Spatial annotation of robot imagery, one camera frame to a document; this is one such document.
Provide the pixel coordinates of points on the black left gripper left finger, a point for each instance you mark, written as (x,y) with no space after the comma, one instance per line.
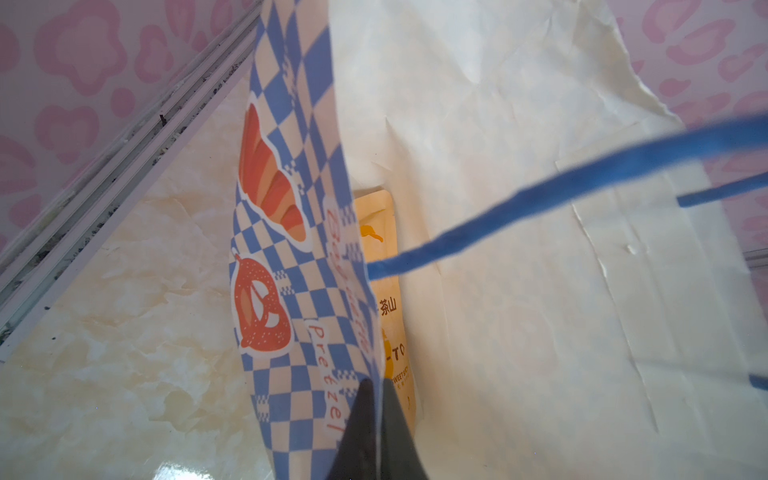
(357,454)

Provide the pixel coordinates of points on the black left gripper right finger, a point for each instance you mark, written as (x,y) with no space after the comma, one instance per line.
(399,457)

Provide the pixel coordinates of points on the blue checkered paper bag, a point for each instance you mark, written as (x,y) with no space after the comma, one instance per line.
(611,337)

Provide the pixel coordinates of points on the tan kraft snack pouch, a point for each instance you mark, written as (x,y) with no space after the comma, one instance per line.
(378,231)

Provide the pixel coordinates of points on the left aluminium frame post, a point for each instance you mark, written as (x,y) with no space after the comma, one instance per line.
(37,268)

